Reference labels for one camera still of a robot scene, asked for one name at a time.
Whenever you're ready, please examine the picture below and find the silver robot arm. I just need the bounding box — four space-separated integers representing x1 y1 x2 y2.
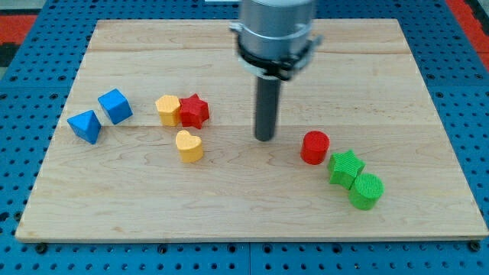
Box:
229 0 323 81

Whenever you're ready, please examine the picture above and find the red star block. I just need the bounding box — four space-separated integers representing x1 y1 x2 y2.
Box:
180 94 209 129

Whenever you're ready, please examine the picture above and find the green star block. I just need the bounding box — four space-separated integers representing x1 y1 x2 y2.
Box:
327 150 365 190

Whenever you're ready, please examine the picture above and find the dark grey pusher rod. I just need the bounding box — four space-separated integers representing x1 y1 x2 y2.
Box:
254 77 281 141

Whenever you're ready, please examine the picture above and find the yellow heart block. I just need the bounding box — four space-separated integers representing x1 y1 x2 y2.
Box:
175 130 204 163

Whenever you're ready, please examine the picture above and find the red cylinder block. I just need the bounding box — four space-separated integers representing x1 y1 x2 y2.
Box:
300 131 330 165

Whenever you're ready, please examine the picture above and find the yellow pentagon block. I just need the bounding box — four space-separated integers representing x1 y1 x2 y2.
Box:
155 95 181 127

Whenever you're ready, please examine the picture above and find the light wooden board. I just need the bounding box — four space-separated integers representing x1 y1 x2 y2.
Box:
15 19 488 243

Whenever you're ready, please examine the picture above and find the blue cube block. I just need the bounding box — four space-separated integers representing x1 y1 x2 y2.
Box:
98 89 133 125

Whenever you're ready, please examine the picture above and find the green cylinder block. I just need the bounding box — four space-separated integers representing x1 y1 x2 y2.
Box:
348 173 384 210

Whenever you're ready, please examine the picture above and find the blue triangular prism block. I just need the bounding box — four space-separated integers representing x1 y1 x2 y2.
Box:
67 110 102 144

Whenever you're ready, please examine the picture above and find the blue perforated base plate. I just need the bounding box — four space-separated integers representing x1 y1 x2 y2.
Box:
1 0 488 274

